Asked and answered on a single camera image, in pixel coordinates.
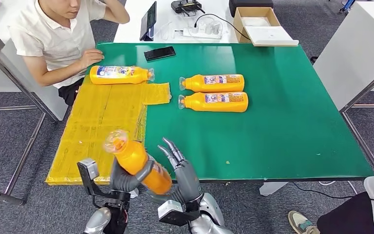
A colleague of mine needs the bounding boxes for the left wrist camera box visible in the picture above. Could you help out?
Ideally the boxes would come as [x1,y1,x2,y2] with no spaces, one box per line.
[76,157,100,195]

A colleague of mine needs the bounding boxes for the white power strip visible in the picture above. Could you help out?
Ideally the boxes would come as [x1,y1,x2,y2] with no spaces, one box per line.
[183,22,223,40]

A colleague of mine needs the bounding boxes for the person's right hand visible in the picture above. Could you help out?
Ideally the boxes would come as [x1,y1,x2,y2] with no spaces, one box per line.
[78,48,105,70]

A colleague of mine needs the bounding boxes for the brown cardboard box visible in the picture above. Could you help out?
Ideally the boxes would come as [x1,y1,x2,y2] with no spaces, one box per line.
[233,6,299,47]

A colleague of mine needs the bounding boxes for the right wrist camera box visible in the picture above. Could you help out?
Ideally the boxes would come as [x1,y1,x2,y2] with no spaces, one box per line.
[157,199,201,227]

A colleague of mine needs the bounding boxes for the white side table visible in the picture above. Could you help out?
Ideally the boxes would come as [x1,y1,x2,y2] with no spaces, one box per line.
[313,0,374,175]

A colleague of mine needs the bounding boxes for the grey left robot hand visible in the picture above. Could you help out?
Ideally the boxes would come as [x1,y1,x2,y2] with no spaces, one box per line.
[109,156,156,195]

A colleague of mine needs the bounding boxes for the black antenna device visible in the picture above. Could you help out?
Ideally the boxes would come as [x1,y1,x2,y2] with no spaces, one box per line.
[170,0,206,16]

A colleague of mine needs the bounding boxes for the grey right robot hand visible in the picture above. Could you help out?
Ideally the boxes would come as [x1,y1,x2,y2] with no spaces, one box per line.
[157,137,204,205]

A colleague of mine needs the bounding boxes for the green table mat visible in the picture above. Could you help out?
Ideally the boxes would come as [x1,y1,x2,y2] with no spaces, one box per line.
[87,42,374,181]

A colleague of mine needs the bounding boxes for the black power cable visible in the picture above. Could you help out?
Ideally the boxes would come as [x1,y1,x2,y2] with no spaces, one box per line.
[193,13,250,40]

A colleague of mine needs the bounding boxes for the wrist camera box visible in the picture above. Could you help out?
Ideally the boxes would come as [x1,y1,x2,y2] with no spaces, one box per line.
[157,199,201,227]
[76,157,100,195]

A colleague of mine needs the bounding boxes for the black case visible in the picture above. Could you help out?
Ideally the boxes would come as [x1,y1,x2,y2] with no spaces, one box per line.
[228,0,274,18]

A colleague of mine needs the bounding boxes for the black smartphone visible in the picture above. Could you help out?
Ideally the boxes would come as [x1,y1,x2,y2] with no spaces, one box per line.
[144,46,177,62]

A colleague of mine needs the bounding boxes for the black tablet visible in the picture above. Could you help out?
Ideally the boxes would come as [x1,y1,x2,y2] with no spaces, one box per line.
[139,0,157,41]

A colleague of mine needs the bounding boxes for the yellow taped cardboard sheet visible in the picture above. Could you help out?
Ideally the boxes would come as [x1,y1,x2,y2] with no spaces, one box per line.
[46,76,172,186]

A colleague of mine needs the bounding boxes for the white box lid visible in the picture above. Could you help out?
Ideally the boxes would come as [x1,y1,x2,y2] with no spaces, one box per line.
[245,25,299,47]

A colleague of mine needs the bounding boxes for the black floor cable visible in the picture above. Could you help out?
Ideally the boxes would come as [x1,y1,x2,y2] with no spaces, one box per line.
[290,181,374,206]

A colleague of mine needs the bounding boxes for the orange detergent bottle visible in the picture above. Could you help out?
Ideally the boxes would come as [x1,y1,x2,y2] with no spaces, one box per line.
[89,65,156,85]
[179,74,245,93]
[103,130,173,195]
[178,92,249,113]

